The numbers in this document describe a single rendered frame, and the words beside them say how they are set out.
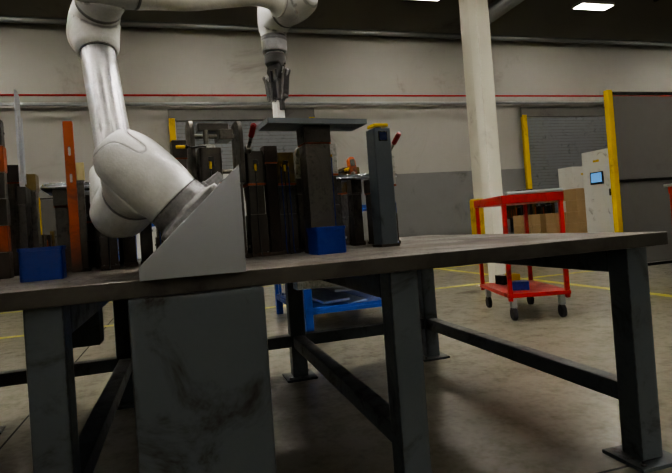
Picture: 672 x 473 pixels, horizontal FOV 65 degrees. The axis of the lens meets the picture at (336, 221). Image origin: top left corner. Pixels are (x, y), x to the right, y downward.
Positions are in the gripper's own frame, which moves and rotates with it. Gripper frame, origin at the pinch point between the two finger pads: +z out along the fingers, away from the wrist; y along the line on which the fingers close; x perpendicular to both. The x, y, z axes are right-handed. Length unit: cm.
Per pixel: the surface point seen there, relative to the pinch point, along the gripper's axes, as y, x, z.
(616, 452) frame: -83, -59, 119
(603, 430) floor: -73, -78, 120
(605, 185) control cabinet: 228, -1038, -7
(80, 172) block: 41, 53, 18
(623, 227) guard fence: 34, -477, 62
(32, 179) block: 69, 60, 17
